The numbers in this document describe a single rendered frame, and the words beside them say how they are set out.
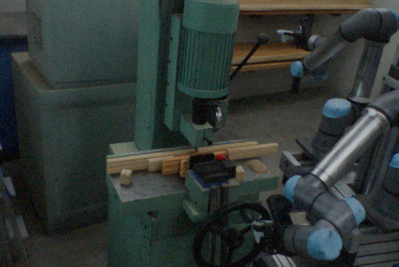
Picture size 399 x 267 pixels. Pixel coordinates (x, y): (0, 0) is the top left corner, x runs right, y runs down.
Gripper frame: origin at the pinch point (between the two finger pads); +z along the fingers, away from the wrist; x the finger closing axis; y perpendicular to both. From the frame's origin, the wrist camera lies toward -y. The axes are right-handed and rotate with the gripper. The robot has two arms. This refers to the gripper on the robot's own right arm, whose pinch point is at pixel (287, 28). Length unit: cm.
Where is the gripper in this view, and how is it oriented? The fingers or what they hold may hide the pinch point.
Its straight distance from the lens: 255.7
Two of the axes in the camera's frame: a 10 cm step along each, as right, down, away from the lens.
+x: 8.5, -2.7, 4.6
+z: -5.3, -4.4, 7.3
